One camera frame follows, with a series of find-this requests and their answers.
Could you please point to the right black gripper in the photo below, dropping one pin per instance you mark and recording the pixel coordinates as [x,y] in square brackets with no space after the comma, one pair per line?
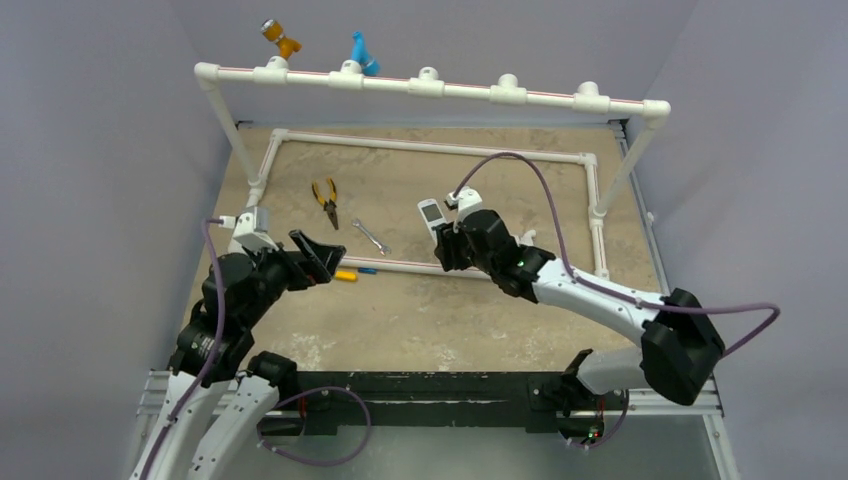
[453,240]

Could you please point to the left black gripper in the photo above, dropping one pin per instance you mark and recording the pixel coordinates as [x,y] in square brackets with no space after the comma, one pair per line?
[306,271]

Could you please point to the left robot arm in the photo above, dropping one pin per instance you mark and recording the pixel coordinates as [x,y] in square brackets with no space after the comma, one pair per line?
[193,438]

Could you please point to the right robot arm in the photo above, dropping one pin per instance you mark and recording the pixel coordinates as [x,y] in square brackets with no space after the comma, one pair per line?
[675,344]

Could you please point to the yellow blue screwdriver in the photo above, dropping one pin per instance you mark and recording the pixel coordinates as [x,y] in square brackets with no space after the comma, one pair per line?
[352,276]

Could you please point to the silver wrench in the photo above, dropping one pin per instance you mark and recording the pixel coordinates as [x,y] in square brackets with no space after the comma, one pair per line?
[382,247]

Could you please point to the white plastic faucet tap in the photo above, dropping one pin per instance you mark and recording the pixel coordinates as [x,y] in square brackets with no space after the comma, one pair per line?
[528,238]

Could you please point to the blue faucet nozzle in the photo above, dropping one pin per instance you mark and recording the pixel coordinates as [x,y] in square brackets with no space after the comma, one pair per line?
[360,54]

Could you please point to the orange faucet nozzle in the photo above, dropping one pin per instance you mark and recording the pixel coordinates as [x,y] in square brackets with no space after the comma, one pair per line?
[275,34]

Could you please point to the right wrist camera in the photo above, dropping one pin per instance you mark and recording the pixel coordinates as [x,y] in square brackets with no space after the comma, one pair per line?
[464,202]

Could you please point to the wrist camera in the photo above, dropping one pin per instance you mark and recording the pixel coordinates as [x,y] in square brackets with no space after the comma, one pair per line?
[249,230]
[464,202]

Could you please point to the yellow handled pliers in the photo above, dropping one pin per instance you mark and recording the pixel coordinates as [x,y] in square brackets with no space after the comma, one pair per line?
[329,202]

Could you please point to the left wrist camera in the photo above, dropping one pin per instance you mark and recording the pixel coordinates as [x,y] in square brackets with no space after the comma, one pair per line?
[249,230]

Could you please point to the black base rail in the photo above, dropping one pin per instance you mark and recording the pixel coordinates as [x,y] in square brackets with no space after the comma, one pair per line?
[535,402]

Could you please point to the white PVC pipe frame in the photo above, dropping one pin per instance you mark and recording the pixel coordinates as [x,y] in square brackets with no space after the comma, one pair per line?
[427,84]

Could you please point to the aluminium table frame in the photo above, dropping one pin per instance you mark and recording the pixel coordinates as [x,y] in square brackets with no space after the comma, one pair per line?
[425,279]

